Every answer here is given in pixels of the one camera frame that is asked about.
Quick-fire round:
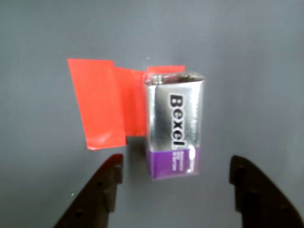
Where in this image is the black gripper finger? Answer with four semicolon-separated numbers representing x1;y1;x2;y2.
52;153;124;228
229;155;304;228

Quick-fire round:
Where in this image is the silver purple Bexel 9V battery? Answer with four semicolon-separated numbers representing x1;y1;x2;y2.
142;71;206;182

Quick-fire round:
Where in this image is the red tape patch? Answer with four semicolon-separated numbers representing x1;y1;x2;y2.
67;58;186;152

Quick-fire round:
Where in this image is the grey table mat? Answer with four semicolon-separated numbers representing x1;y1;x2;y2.
0;0;304;228

